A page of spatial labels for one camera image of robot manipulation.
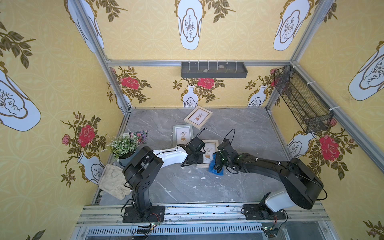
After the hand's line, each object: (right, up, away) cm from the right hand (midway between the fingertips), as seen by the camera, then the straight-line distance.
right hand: (215, 159), depth 91 cm
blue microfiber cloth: (-3, -4, -5) cm, 7 cm away
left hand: (-8, -1, +2) cm, 8 cm away
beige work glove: (-59, -11, -7) cm, 60 cm away
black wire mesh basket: (+52, +28, -7) cm, 59 cm away
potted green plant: (-50, +10, -13) cm, 53 cm away
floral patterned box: (-50, +13, +13) cm, 53 cm away
